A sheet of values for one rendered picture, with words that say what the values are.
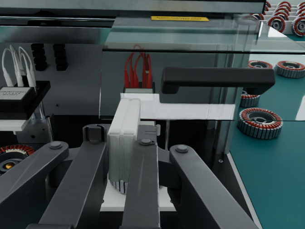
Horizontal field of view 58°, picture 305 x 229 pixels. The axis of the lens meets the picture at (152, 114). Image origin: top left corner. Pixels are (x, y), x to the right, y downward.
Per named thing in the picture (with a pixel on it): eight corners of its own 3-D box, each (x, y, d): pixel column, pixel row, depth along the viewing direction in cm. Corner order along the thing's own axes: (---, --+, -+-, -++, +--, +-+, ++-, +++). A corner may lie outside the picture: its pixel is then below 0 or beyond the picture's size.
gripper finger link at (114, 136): (121, 182, 15) (107, 182, 15) (130, 133, 22) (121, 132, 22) (121, 133, 14) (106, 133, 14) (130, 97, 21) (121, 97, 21)
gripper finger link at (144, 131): (132, 162, 13) (194, 164, 13) (137, 123, 18) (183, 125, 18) (131, 189, 14) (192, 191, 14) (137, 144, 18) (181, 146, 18)
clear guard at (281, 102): (323, 122, 30) (344, 70, 27) (98, 121, 29) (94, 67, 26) (236, 39, 58) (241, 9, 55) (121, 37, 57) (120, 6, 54)
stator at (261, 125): (228, 121, 78) (231, 110, 76) (260, 115, 82) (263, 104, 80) (255, 144, 69) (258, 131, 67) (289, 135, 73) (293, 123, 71)
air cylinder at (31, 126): (51, 143, 64) (46, 123, 61) (17, 143, 64) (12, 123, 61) (56, 131, 68) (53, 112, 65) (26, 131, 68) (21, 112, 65)
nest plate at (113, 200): (179, 211, 48) (180, 206, 47) (93, 211, 48) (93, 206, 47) (172, 156, 61) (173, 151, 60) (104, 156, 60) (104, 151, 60)
